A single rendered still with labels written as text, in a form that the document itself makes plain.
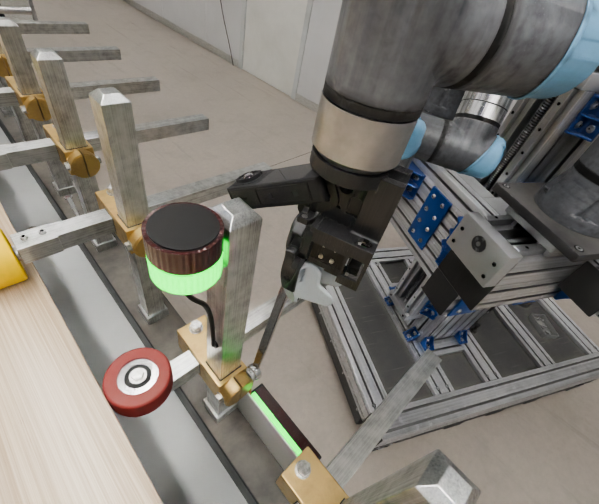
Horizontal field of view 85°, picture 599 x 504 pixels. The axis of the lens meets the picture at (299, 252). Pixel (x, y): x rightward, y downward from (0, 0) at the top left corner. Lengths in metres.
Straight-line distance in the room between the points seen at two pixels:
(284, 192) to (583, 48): 0.23
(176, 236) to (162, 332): 0.51
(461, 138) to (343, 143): 0.41
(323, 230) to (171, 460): 0.56
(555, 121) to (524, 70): 0.70
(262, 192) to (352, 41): 0.15
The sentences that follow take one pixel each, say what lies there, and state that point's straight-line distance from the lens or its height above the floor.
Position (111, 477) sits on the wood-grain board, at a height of 0.90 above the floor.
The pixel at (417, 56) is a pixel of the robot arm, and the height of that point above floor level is 1.30.
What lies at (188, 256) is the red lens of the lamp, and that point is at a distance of 0.25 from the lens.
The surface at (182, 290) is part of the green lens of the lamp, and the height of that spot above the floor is 1.13.
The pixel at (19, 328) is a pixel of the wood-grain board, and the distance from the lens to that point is 0.58.
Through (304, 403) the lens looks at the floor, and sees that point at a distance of 1.46.
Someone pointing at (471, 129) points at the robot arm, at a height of 1.17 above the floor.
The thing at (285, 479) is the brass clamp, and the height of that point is 0.86.
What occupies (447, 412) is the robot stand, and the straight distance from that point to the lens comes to 1.44.
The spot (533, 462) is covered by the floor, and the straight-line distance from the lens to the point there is 1.87.
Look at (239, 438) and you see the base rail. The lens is 0.66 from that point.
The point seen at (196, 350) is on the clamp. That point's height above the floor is 0.87.
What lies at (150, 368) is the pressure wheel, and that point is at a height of 0.90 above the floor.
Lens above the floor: 1.34
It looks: 44 degrees down
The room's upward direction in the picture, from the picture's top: 16 degrees clockwise
